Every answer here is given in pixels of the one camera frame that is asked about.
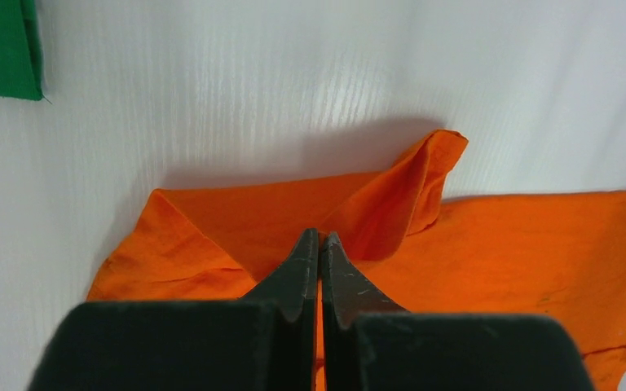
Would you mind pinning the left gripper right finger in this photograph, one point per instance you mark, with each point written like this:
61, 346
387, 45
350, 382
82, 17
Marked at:
373, 343

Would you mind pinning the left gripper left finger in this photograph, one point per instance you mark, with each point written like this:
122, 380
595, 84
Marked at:
264, 340

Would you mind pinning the orange t shirt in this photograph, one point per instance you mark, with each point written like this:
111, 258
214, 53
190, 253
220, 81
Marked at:
563, 255

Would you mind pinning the folded green t shirt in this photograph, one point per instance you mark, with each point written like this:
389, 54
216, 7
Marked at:
20, 51

